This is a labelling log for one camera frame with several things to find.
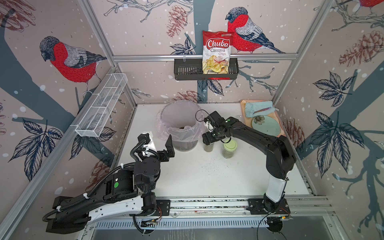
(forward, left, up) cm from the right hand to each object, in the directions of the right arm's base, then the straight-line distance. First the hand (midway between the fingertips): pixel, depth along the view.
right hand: (208, 138), depth 89 cm
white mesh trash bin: (+10, +16, +4) cm, 20 cm away
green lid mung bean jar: (-8, -11, +3) cm, 14 cm away
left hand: (-15, +20, +25) cm, 36 cm away
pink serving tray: (+22, -30, -8) cm, 38 cm away
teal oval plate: (+19, -44, -10) cm, 49 cm away
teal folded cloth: (+35, -41, -9) cm, 54 cm away
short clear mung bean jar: (-3, -1, -7) cm, 8 cm away
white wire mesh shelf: (-7, +57, +22) cm, 61 cm away
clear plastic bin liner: (-5, +26, +12) cm, 29 cm away
